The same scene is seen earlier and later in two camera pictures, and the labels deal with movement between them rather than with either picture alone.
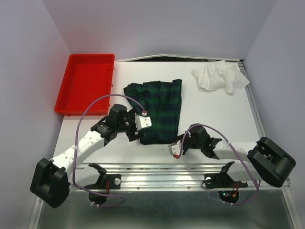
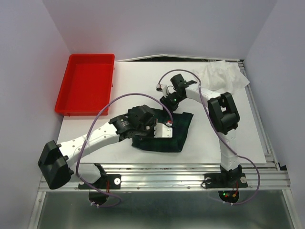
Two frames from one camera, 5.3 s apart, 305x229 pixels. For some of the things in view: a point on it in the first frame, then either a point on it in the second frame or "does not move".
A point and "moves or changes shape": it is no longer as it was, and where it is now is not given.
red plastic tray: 89,76 does not move
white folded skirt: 219,75 does not move
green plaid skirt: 161,100 moves or changes shape
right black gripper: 184,150 -> 165,100
